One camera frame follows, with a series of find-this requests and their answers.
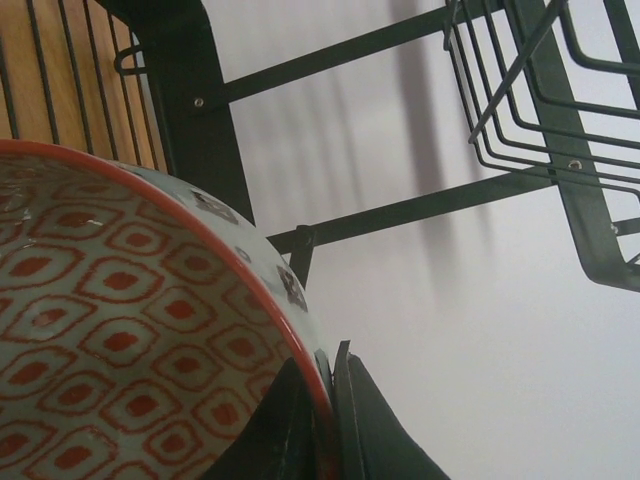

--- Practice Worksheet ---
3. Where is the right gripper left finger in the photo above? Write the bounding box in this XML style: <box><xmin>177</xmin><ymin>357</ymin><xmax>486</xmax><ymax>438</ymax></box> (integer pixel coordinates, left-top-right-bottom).
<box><xmin>204</xmin><ymin>359</ymin><xmax>315</xmax><ymax>480</ymax></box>

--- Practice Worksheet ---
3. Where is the black wire dish rack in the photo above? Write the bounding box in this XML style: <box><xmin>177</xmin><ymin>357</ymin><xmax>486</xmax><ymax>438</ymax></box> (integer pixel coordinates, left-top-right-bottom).
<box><xmin>1</xmin><ymin>1</ymin><xmax>639</xmax><ymax>291</ymax></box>

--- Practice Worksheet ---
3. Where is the red eye pattern bowl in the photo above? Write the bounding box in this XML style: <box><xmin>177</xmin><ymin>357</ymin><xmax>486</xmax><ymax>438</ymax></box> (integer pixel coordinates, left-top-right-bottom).
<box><xmin>1</xmin><ymin>140</ymin><xmax>340</xmax><ymax>479</ymax></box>

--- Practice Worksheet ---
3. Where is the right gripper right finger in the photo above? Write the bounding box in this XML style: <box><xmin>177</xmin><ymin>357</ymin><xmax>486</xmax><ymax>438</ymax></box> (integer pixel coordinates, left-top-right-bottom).
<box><xmin>333</xmin><ymin>340</ymin><xmax>448</xmax><ymax>480</ymax></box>

